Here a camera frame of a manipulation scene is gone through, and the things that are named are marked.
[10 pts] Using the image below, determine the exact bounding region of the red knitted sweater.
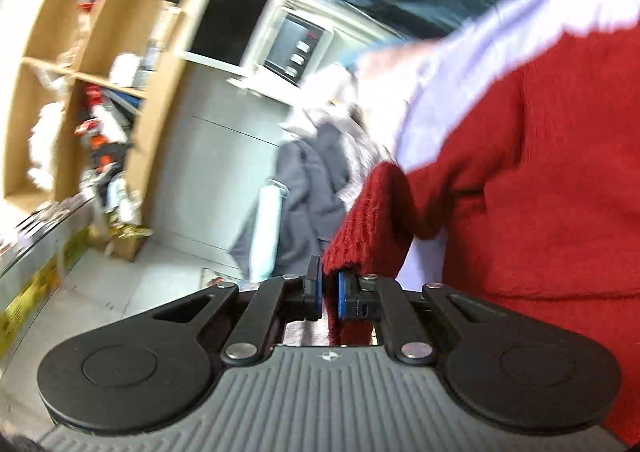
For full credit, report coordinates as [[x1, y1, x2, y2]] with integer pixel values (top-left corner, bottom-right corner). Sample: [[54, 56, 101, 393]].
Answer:
[[323, 28, 639, 443]]

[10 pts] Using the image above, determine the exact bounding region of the white microwave oven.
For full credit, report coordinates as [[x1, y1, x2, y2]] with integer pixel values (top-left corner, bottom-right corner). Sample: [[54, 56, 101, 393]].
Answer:
[[176, 0, 334, 86]]

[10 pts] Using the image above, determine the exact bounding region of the wooden shelf unit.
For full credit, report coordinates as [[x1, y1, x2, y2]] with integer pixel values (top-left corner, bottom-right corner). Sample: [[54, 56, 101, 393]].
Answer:
[[2, 0, 252, 263]]

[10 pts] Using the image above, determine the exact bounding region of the grey hanging garment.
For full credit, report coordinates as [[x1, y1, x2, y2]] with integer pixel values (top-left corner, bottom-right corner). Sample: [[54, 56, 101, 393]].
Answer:
[[229, 116, 396, 283]]

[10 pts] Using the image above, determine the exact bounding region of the white cabinet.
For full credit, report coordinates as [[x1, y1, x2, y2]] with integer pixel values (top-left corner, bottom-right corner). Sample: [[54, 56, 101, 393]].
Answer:
[[148, 62, 292, 276]]

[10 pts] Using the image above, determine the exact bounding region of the lavender floral bed sheet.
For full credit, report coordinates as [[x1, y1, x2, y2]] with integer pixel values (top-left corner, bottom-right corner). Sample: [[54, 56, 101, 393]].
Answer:
[[349, 0, 640, 291]]

